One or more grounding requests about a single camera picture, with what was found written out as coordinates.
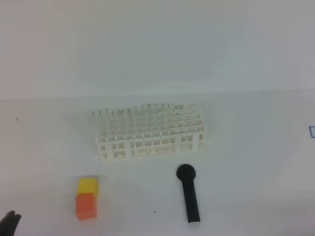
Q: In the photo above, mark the clear glass test tube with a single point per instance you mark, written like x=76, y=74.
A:
x=165, y=116

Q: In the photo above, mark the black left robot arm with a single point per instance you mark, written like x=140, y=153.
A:
x=9, y=223

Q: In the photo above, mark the white plastic test tube rack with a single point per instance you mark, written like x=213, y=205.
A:
x=186, y=134

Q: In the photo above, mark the clear test tube far left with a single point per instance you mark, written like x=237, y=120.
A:
x=98, y=118

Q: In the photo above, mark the black plastic scoop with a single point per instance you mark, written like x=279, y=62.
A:
x=186, y=174

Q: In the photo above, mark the yellow foam cube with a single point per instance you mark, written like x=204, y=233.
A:
x=88, y=185

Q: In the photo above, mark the orange foam cube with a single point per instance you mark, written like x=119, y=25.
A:
x=85, y=206

